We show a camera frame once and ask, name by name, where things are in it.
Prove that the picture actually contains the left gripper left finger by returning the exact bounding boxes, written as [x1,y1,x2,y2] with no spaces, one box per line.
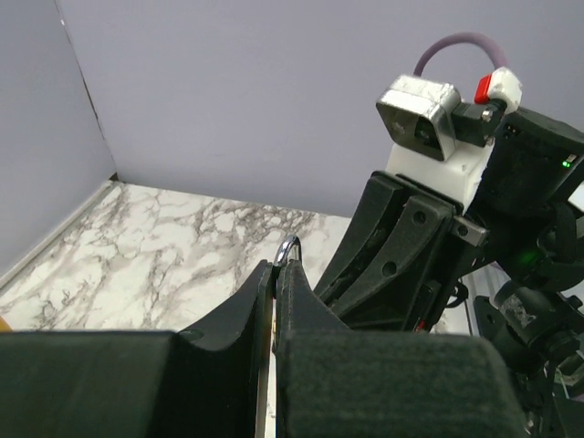
[1,261,276,437]

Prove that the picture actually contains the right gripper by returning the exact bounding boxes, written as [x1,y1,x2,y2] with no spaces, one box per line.
[315,172,478,332]

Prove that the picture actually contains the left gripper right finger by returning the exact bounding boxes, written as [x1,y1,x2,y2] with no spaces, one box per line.
[276,261,526,437]

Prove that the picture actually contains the brass padlock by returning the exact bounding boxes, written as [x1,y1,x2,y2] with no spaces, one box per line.
[271,235,303,352]

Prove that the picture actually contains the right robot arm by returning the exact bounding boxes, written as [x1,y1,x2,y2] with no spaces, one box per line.
[316,109,583,437]

